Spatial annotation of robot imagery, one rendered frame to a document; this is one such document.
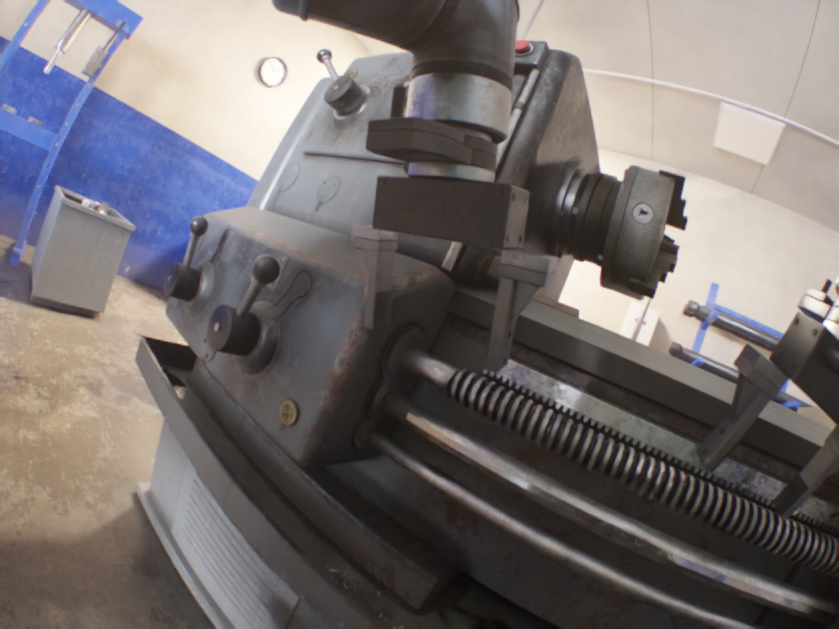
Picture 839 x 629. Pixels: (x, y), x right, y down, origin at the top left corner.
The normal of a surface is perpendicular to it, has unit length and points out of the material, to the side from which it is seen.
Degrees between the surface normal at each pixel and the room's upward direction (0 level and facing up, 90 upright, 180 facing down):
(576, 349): 90
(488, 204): 114
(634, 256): 133
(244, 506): 90
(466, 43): 106
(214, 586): 90
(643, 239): 119
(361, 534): 90
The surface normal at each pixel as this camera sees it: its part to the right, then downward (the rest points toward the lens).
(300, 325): -0.47, -0.22
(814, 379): -0.39, 0.25
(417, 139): 0.54, 0.29
